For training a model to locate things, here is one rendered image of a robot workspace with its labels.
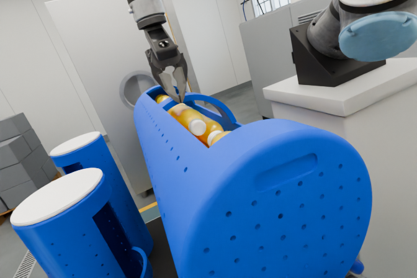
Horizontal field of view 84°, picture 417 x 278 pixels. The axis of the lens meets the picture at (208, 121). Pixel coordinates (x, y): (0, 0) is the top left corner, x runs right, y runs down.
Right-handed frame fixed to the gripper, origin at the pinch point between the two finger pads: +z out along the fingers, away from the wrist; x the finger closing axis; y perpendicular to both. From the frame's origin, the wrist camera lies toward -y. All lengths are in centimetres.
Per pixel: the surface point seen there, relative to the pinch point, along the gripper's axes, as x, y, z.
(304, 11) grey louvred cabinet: -152, 115, -12
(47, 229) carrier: 46, 10, 23
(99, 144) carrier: 38, 82, 24
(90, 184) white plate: 33.2, 18.5, 19.5
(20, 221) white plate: 52, 14, 20
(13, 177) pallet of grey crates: 176, 271, 70
